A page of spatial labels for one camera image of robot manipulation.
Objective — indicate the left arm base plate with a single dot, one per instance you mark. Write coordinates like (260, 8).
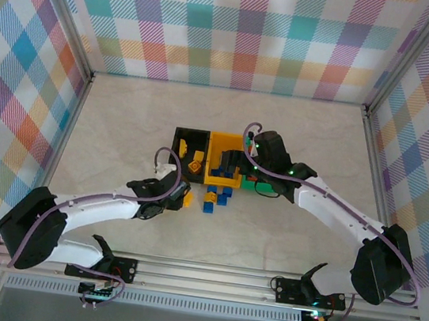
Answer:
(125, 268)

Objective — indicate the yellow long lego brick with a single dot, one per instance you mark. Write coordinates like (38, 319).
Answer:
(182, 147)

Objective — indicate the aluminium frame post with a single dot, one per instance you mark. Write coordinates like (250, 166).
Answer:
(407, 56)
(66, 8)

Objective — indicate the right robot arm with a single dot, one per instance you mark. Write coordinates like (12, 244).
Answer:
(335, 211)

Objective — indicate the green plastic bin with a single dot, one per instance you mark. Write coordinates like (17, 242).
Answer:
(247, 186)

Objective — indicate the yellow plastic bin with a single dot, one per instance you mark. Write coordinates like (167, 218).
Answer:
(221, 141)

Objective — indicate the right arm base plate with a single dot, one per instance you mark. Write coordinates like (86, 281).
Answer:
(288, 290)

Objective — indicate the yellow small lego brick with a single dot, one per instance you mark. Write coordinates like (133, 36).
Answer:
(209, 197)

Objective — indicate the yellow tall lego brick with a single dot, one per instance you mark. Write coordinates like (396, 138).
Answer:
(188, 200)
(198, 155)
(194, 167)

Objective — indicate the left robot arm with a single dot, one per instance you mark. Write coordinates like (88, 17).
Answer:
(100, 208)

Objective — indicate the aluminium mounting rail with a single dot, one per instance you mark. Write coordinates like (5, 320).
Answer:
(202, 278)

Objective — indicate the black plastic bin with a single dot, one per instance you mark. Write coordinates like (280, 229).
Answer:
(195, 138)

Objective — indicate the aluminium frame floor rail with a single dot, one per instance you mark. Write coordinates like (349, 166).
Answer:
(377, 171)
(63, 139)

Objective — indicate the blue square lego brick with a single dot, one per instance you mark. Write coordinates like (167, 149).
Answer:
(213, 189)
(222, 200)
(208, 206)
(227, 191)
(229, 176)
(216, 172)

